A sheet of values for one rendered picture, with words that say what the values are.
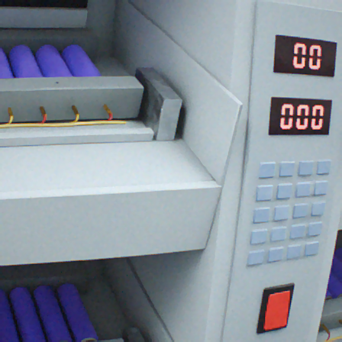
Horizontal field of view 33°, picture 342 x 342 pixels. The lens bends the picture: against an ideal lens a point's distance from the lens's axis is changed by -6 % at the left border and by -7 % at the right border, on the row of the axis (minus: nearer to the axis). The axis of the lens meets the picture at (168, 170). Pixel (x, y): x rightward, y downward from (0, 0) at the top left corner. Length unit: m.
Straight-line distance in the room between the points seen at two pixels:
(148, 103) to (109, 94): 0.03
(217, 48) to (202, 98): 0.03
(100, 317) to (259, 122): 0.24
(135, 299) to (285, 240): 0.15
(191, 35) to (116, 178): 0.10
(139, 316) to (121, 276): 0.04
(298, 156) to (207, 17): 0.10
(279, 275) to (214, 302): 0.05
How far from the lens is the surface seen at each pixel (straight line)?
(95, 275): 0.56
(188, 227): 0.35
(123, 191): 0.32
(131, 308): 0.49
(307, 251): 0.39
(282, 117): 0.35
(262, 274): 0.37
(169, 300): 0.42
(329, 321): 0.55
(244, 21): 0.33
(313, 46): 0.35
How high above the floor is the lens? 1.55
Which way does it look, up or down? 15 degrees down
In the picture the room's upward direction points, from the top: 4 degrees clockwise
